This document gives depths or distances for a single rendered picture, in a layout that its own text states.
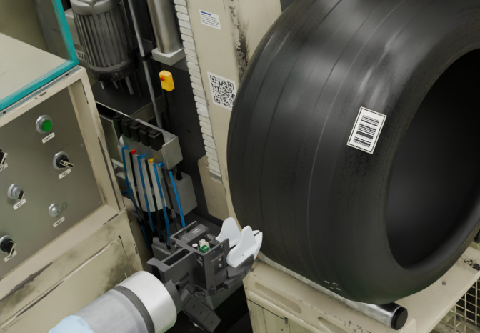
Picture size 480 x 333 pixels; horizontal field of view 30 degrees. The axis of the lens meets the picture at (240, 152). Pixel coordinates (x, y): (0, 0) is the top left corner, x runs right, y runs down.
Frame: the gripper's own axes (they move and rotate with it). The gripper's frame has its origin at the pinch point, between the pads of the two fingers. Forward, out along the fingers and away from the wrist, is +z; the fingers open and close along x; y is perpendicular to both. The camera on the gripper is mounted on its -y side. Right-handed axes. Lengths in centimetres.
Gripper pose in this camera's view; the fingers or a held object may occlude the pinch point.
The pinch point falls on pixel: (254, 240)
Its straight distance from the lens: 138.9
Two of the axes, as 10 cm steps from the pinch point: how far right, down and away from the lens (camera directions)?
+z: 6.8, -4.2, 6.0
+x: -7.3, -3.1, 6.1
